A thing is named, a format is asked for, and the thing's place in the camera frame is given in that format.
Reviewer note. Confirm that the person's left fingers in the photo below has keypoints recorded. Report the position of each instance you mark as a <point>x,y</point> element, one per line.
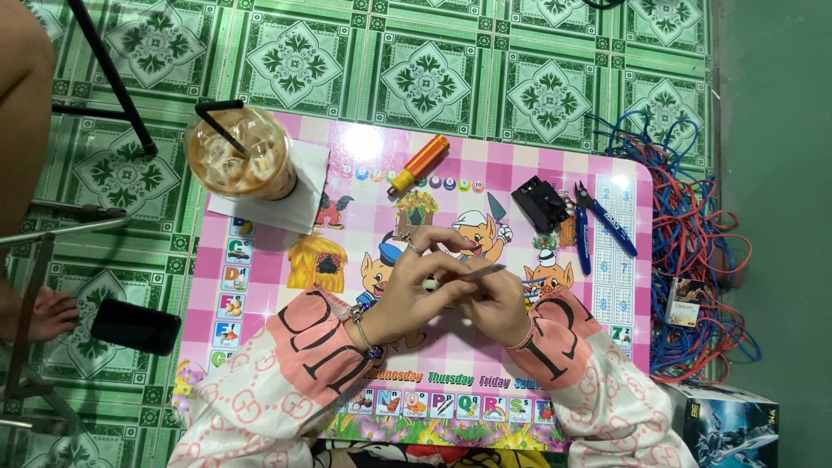
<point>442,266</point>

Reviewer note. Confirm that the person's left hand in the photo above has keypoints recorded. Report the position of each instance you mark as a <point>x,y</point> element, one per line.
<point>403,299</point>

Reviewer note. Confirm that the black tripod stand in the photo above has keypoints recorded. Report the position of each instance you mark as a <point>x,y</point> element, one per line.
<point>110,78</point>

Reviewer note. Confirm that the black drinking straw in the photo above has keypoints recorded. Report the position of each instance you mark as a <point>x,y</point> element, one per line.
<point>218,123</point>

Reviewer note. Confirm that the small white cardboard pack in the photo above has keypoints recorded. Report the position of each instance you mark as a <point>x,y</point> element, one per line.
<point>682,302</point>

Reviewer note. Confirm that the plastic cup of iced coffee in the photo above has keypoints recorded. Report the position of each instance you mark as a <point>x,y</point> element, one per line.
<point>242,153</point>

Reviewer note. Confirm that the white paper napkin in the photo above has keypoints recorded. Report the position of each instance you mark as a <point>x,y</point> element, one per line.
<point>296,195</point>

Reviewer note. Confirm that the person's right hand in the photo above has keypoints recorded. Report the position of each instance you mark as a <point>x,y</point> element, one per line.
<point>497,312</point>

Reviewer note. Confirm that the person's right fingers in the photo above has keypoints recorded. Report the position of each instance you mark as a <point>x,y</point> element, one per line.
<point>481,296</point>

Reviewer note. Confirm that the black smartphone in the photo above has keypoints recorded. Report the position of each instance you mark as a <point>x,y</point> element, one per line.
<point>134,326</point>

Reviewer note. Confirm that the person's cartoon print clothing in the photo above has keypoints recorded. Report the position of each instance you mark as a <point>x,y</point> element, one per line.
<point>429,455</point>

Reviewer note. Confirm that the printed cardboard box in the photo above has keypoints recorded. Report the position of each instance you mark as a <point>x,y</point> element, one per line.
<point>725,426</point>

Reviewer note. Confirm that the black electrical switch block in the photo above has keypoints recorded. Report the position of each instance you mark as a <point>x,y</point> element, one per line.
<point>539,203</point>

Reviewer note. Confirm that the grey metal chair frame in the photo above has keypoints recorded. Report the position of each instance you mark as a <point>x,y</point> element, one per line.
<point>39,325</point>

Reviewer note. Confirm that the small white black part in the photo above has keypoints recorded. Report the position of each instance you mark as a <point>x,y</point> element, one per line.
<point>429,283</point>

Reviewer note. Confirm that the thin grey metal tool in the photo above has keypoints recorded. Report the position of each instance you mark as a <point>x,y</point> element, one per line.
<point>484,272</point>

